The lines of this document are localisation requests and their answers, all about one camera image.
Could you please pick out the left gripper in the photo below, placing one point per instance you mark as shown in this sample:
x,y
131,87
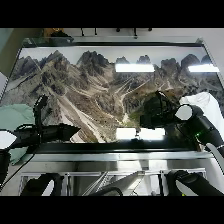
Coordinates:
x,y
55,132

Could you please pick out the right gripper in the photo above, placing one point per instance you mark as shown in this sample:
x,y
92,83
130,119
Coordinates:
x,y
156,115

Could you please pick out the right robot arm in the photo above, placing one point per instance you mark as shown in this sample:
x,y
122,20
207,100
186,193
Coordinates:
x,y
203,128

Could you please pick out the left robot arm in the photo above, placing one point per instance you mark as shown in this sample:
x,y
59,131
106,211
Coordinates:
x,y
23,136

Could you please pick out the pale green garment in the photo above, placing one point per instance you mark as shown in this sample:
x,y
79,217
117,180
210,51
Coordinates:
x,y
15,116

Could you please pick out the white garment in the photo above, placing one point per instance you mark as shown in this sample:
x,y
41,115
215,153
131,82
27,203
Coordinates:
x,y
208,105

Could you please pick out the silver frame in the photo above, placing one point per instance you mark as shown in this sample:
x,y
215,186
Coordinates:
x,y
100,157

